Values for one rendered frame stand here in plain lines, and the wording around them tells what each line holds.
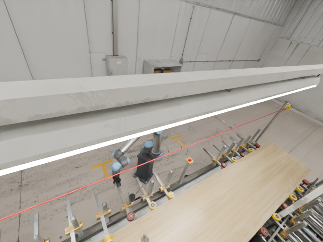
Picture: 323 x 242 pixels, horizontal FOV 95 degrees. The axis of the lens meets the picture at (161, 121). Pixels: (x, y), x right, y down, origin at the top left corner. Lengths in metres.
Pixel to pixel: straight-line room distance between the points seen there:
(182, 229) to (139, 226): 0.44
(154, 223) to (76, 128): 1.55
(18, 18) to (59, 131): 3.03
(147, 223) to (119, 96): 1.57
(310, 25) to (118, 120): 8.43
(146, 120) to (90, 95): 0.16
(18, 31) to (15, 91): 3.03
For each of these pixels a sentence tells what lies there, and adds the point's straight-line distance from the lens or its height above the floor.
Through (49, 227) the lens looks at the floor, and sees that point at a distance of 2.94.
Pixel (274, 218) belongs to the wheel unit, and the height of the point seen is 0.90.
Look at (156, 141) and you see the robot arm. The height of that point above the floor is 1.15.
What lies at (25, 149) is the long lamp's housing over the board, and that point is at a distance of 0.40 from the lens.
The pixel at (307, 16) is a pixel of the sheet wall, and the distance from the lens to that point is 8.68.
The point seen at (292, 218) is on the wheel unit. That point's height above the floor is 0.87.
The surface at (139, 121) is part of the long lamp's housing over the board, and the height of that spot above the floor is 2.36.
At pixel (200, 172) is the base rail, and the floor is 0.70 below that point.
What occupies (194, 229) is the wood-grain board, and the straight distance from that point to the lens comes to 1.90.
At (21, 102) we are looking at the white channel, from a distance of 0.35.
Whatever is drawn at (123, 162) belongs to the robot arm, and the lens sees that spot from 1.78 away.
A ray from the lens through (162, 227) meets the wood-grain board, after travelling 1.82.
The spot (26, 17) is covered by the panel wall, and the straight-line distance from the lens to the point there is 3.34.
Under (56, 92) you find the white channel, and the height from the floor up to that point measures 2.46.
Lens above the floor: 2.62
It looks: 37 degrees down
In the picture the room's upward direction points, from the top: 12 degrees clockwise
